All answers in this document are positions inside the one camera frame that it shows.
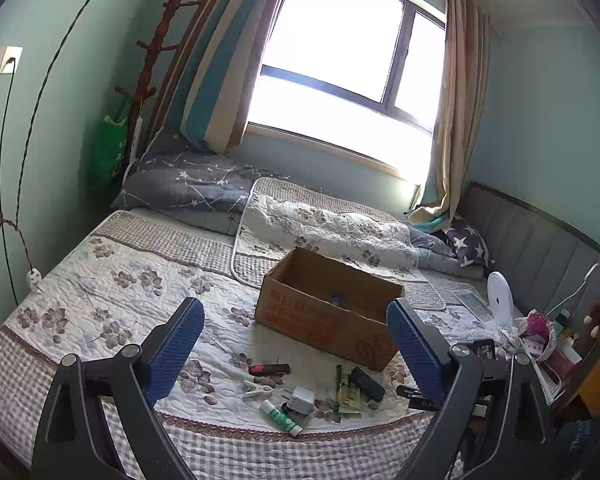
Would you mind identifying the pink and white bag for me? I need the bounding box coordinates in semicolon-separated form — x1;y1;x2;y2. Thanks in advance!
500;310;561;362

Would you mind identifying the green shopping bag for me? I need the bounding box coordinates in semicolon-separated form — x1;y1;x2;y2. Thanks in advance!
91;95;133;189

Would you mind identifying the plain grey pillow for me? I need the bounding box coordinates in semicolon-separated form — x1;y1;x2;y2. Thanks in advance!
130;205;245;237

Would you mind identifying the white cable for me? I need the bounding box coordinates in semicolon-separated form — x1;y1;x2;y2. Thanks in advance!
545;262;600;322

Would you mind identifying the green snack packet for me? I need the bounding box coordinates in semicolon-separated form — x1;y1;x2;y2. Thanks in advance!
334;364;363;415

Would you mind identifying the red and black lighter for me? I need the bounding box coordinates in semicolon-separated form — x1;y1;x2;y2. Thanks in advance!
248;362;291;377

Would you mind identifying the grey star-print pillow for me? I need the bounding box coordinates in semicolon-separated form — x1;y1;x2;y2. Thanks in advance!
111;130;291;213

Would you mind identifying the twisted brown cord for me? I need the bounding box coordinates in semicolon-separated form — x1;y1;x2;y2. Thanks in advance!
0;0;127;281

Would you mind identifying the blue striped curtain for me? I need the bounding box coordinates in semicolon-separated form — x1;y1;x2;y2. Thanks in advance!
150;0;301;154

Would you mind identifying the white hanging power strip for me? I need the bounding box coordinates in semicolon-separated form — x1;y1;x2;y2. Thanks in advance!
125;115;146;181

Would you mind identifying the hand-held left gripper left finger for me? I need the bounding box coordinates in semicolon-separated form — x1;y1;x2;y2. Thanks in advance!
31;296;206;480

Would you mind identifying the green and white glue stick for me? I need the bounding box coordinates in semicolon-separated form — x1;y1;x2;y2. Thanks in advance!
259;399;305;437

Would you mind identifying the brown cardboard box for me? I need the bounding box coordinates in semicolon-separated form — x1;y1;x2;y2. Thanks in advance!
254;246;406;372

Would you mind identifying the floral quilted bed cover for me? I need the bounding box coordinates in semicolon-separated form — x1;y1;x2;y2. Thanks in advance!
0;207;496;480

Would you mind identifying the white wall socket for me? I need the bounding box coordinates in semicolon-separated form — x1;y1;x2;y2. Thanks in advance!
0;46;24;76

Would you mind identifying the dark pillow with white stars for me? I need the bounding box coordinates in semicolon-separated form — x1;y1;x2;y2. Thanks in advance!
442;212;494;268

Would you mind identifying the grey padded headboard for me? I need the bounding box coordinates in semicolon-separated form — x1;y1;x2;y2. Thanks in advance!
459;181;600;341

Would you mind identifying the wooden coat rack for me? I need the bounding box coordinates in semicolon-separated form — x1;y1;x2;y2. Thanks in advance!
115;0;206;173

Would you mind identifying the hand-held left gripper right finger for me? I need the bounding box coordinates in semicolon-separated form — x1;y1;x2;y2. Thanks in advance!
386;298;566;480

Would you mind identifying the beige striped curtain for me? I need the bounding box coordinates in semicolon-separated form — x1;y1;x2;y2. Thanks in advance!
407;0;492;234

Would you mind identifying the white charger adapter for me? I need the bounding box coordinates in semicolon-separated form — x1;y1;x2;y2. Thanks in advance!
286;386;316;417

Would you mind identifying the white clothespin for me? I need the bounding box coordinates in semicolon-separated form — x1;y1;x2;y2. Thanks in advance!
241;379;277;401

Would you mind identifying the white round desk fan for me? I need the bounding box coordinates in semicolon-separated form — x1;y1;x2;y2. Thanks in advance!
486;271;515;333

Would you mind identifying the star pillow at headboard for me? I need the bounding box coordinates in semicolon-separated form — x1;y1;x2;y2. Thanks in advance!
407;225;486;280

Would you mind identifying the folded floral quilt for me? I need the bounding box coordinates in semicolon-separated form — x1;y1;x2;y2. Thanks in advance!
232;177;448;311

